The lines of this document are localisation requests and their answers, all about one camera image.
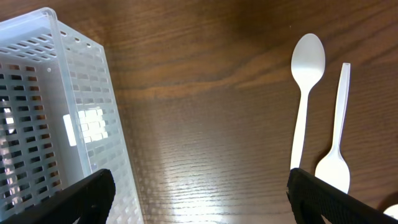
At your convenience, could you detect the clear white plastic basket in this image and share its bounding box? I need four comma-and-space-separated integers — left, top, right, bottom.
1, 7, 143, 223

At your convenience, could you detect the white plastic utensil handle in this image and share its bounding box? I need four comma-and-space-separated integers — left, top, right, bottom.
315, 63, 351, 194

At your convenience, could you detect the white plastic spoon bowl-down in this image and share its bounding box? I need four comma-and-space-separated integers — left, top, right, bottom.
290, 33, 325, 169

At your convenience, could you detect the white plastic spoon near arm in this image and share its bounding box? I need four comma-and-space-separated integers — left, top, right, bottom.
383, 204, 398, 220

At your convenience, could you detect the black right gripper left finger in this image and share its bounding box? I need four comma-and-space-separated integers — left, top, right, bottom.
1, 169, 116, 224

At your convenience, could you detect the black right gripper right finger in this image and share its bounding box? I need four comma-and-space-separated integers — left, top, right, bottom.
287, 168, 397, 224

